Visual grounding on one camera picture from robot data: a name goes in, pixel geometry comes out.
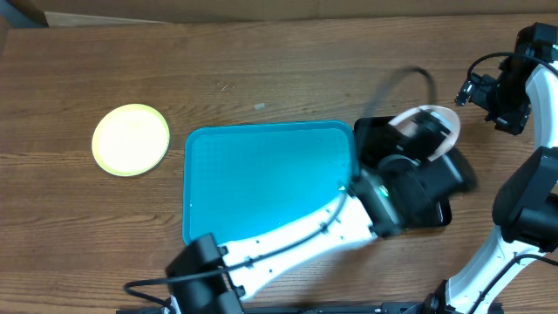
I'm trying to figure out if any white plate with ketchup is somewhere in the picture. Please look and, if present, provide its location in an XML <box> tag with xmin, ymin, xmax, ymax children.
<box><xmin>388</xmin><ymin>105</ymin><xmax>460</xmax><ymax>161</ymax></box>

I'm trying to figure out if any light green round plate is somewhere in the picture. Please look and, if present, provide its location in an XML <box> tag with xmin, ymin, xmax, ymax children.
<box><xmin>91</xmin><ymin>104</ymin><xmax>170</xmax><ymax>177</ymax></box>

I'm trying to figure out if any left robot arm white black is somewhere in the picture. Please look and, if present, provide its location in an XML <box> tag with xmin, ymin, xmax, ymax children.
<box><xmin>166</xmin><ymin>106</ymin><xmax>475</xmax><ymax>313</ymax></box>

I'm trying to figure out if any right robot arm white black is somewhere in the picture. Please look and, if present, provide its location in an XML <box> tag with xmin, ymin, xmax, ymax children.
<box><xmin>410</xmin><ymin>61</ymin><xmax>557</xmax><ymax>313</ymax></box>

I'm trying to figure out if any black rectangular wash tray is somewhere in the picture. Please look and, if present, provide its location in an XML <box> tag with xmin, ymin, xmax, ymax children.
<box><xmin>353</xmin><ymin>114</ymin><xmax>452</xmax><ymax>237</ymax></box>

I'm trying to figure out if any teal plastic serving tray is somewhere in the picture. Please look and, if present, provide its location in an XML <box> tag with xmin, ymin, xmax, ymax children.
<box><xmin>182</xmin><ymin>120</ymin><xmax>357</xmax><ymax>243</ymax></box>

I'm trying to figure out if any cardboard sheet at back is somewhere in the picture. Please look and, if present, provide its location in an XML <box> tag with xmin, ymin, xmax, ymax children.
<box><xmin>1</xmin><ymin>0</ymin><xmax>557</xmax><ymax>25</ymax></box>

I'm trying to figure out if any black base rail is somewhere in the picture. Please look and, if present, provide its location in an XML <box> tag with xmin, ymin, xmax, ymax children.
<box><xmin>116</xmin><ymin>300</ymin><xmax>505</xmax><ymax>314</ymax></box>

